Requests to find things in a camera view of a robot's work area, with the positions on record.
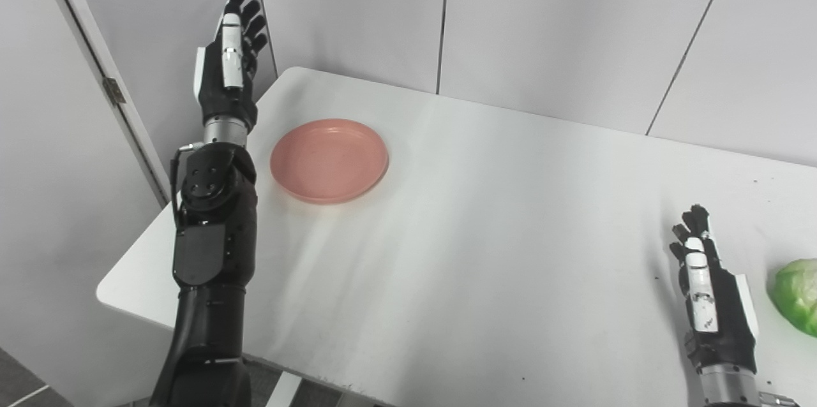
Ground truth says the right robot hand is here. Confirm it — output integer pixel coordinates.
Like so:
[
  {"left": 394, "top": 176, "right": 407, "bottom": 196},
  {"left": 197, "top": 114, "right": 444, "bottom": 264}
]
[{"left": 670, "top": 204, "right": 760, "bottom": 374}]

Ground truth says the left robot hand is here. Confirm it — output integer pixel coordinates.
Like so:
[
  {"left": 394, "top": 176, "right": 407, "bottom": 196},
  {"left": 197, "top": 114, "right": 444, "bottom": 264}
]
[{"left": 193, "top": 0, "right": 269, "bottom": 130}]

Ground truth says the green white cabbage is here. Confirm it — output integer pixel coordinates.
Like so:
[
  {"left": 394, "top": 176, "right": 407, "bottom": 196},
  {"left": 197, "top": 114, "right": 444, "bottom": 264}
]
[{"left": 767, "top": 258, "right": 817, "bottom": 338}]

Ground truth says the pink plate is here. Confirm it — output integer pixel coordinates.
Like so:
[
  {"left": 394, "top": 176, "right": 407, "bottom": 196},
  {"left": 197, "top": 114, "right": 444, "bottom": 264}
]
[{"left": 269, "top": 118, "right": 390, "bottom": 205}]

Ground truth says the metal door hinge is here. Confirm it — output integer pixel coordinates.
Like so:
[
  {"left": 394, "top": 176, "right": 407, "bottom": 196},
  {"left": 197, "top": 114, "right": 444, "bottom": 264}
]
[{"left": 103, "top": 77, "right": 127, "bottom": 107}]

